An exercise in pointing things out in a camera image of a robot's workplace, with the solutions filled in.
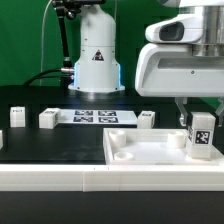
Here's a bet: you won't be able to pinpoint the white U-shaped fence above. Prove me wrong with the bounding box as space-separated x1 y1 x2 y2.
0 132 224 193

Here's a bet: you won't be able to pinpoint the black cables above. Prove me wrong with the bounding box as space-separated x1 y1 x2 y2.
22 67 75 88

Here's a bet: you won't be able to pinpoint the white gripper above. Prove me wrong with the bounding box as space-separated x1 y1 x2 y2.
135 43 224 127

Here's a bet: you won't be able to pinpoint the white block left edge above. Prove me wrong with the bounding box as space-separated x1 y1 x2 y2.
0 130 3 150

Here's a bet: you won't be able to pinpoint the white cable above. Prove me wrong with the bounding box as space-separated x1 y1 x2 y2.
39 0 54 87

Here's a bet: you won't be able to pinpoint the white square tabletop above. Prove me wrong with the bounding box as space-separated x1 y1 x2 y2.
103 128 224 166

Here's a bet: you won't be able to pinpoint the white AprilTag sheet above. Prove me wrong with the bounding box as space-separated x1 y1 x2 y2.
59 109 137 125

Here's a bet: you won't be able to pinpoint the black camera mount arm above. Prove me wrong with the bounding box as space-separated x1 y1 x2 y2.
52 0 107 68

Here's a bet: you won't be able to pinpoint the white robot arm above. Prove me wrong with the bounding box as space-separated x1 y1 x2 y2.
70 0 224 126

